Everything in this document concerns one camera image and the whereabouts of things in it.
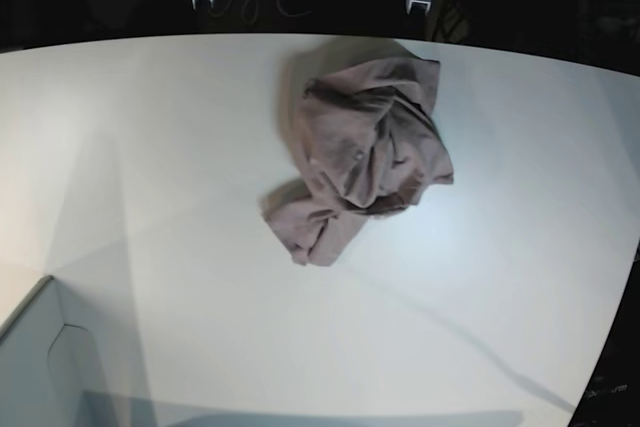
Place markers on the mauve pink t-shirt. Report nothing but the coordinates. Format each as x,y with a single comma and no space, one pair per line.
359,126

